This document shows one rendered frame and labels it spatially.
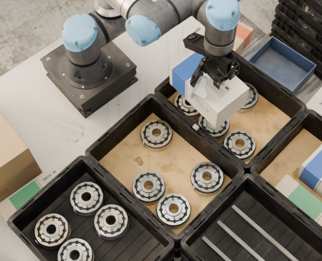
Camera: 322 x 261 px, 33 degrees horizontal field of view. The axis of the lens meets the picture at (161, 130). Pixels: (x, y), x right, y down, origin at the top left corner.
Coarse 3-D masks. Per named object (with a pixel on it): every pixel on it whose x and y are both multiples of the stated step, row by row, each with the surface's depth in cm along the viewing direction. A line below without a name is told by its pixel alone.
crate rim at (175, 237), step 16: (128, 112) 170; (176, 112) 169; (112, 128) 167; (192, 128) 168; (96, 144) 165; (208, 144) 164; (96, 160) 162; (112, 176) 160; (240, 176) 159; (128, 192) 159; (224, 192) 157; (144, 208) 155; (208, 208) 155; (160, 224) 153; (192, 224) 153; (176, 240) 152
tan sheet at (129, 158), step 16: (128, 144) 176; (176, 144) 175; (112, 160) 173; (128, 160) 173; (144, 160) 173; (160, 160) 173; (176, 160) 173; (192, 160) 172; (208, 160) 172; (128, 176) 171; (176, 176) 170; (224, 176) 170; (176, 192) 168; (192, 192) 168; (176, 208) 165; (192, 208) 165
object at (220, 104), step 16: (176, 64) 153; (192, 64) 153; (176, 80) 155; (208, 80) 150; (240, 80) 150; (208, 96) 148; (224, 96) 148; (240, 96) 148; (208, 112) 150; (224, 112) 149
